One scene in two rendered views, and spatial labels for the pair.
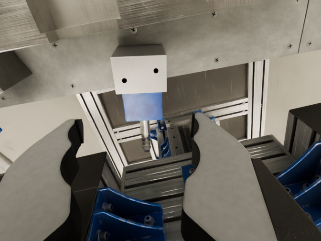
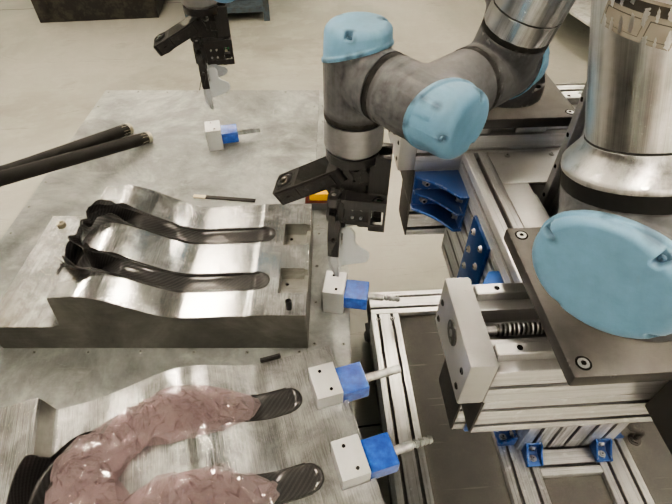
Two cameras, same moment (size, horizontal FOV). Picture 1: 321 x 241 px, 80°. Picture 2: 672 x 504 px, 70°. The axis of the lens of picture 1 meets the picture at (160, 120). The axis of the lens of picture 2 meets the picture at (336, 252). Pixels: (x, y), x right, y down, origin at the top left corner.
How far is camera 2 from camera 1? 0.70 m
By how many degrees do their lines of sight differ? 54
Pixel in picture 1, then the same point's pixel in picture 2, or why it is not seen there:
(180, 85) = (434, 401)
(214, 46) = not seen: hidden behind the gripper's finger
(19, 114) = not seen: outside the picture
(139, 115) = (363, 292)
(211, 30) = (325, 267)
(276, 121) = not seen: hidden behind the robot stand
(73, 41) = (315, 333)
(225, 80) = (429, 339)
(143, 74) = (334, 280)
